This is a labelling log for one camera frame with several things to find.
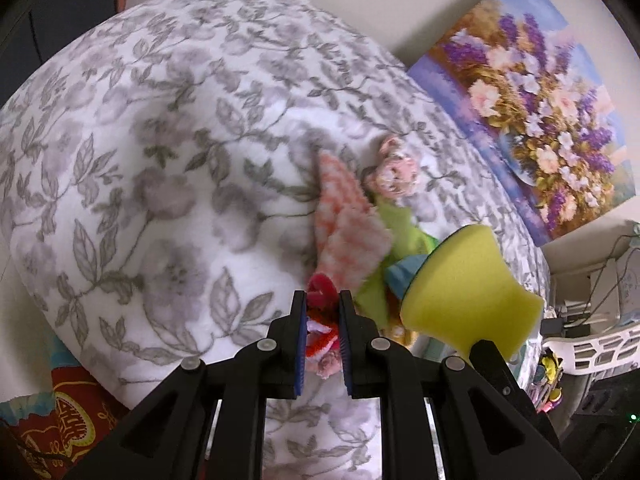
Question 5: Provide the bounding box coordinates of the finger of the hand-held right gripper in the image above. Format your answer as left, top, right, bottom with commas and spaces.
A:
469, 339, 538, 413

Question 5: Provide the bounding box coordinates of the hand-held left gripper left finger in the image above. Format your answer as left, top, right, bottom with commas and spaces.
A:
65, 290, 307, 480

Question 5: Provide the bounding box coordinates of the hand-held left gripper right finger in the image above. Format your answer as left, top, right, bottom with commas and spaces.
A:
339, 290, 581, 480

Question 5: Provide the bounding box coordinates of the red scrunchie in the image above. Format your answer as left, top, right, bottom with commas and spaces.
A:
305, 275, 343, 378

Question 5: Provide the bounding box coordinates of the yellow sponge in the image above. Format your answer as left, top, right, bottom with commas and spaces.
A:
399, 224, 545, 365

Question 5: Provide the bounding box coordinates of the light green cloth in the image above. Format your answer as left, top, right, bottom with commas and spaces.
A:
355, 195, 441, 328

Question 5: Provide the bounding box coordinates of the white plastic basket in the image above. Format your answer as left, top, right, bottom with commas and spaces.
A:
542, 322, 640, 376

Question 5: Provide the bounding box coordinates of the orange checkered cloth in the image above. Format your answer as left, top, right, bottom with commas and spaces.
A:
312, 151, 393, 288

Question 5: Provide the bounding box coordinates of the dark device with green light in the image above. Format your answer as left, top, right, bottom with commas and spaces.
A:
575, 375, 640, 441

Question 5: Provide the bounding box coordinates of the pink floral scrunchie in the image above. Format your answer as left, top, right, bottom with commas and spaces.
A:
362, 135, 423, 200

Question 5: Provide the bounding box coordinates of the grey floral blanket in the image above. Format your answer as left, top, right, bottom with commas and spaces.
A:
0, 0, 553, 480

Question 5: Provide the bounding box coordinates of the red patterned cloth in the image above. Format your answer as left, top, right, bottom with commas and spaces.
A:
0, 340, 133, 480

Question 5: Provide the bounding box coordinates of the flower painting canvas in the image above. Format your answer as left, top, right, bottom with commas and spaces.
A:
407, 0, 636, 247

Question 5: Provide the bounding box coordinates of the black cable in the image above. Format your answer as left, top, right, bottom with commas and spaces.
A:
585, 220, 638, 321

